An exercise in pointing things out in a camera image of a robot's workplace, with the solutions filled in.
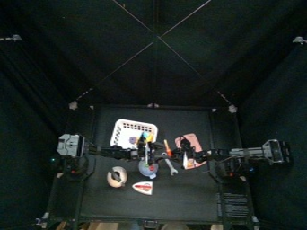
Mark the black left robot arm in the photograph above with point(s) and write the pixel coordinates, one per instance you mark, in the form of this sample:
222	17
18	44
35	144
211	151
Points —
105	151

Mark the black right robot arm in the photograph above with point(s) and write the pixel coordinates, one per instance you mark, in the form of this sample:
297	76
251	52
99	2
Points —
247	153

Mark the silver wrench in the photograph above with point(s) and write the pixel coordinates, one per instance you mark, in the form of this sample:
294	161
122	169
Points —
171	165

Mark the pink cutting board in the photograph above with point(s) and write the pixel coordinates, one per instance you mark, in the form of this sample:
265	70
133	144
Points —
195	140

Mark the yellow and blue toy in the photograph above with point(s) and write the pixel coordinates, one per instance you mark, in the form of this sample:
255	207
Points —
146	136

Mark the purple toy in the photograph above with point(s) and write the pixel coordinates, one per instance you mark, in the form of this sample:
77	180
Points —
133	139

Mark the grey blue bowl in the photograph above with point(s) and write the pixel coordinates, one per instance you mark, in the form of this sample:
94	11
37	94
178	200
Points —
146	170

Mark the white perforated plastic basket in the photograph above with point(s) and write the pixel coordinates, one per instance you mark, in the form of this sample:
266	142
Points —
125	128

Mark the white and red toy iron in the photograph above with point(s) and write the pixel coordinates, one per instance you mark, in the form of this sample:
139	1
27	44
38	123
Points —
143	187

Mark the black ribbed box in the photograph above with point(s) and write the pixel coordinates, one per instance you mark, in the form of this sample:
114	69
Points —
235	205

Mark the silver frame centre bracket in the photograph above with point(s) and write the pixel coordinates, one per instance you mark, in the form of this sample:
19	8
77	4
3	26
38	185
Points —
153	105

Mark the silver frame corner bracket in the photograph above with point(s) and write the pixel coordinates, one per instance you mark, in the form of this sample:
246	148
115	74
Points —
299	39
233	108
73	105
14	38

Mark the silver frame foot bracket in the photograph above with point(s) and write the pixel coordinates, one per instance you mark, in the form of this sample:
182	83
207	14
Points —
254	221
41	221

